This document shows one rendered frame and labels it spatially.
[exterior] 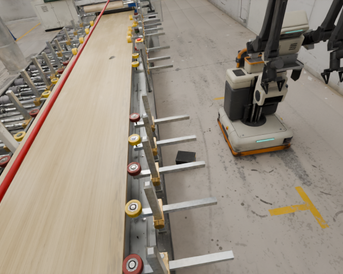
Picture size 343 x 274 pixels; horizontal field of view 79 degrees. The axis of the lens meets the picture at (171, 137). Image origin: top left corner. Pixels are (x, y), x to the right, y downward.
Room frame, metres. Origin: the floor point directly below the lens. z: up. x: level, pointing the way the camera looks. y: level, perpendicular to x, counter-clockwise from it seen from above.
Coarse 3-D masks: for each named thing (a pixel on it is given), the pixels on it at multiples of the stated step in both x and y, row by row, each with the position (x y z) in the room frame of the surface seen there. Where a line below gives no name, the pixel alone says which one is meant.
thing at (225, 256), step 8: (200, 256) 0.30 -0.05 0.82; (208, 256) 0.29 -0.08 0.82; (216, 256) 0.29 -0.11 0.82; (224, 256) 0.28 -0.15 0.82; (232, 256) 0.28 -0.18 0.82; (176, 264) 0.28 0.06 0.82; (184, 264) 0.28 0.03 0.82; (192, 264) 0.27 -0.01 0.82; (200, 264) 0.27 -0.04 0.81; (144, 272) 0.27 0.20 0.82; (152, 272) 0.27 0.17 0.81
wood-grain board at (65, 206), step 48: (96, 48) 2.98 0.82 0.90; (48, 96) 1.81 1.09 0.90; (96, 96) 1.67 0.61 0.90; (48, 144) 1.11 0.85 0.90; (96, 144) 1.03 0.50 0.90; (48, 192) 0.70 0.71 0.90; (96, 192) 0.65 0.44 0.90; (0, 240) 0.47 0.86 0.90; (48, 240) 0.43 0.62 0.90; (96, 240) 0.40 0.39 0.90
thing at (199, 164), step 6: (192, 162) 0.80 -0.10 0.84; (198, 162) 0.79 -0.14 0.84; (204, 162) 0.79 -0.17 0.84; (162, 168) 0.79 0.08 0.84; (168, 168) 0.78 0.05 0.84; (174, 168) 0.78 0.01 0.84; (180, 168) 0.77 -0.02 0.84; (186, 168) 0.77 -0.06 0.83; (192, 168) 0.77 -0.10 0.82; (144, 174) 0.77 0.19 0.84; (162, 174) 0.77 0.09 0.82
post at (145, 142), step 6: (144, 138) 0.74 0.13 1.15; (144, 144) 0.73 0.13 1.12; (144, 150) 0.72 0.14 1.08; (150, 150) 0.73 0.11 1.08; (150, 156) 0.73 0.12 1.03; (150, 162) 0.73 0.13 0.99; (150, 168) 0.73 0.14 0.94; (156, 168) 0.76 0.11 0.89; (156, 174) 0.73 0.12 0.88; (156, 186) 0.73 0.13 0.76
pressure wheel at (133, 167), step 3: (135, 162) 0.81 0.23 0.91; (129, 165) 0.80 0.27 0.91; (132, 165) 0.79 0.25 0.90; (135, 165) 0.79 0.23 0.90; (138, 165) 0.79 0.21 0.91; (129, 168) 0.78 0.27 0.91; (132, 168) 0.77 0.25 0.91; (135, 168) 0.77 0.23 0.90; (138, 168) 0.77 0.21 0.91; (141, 168) 0.78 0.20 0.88; (129, 171) 0.75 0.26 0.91; (132, 171) 0.75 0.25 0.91; (135, 171) 0.75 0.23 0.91; (138, 171) 0.75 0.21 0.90; (129, 174) 0.75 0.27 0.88; (132, 174) 0.74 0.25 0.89; (135, 174) 0.74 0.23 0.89; (138, 174) 0.75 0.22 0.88
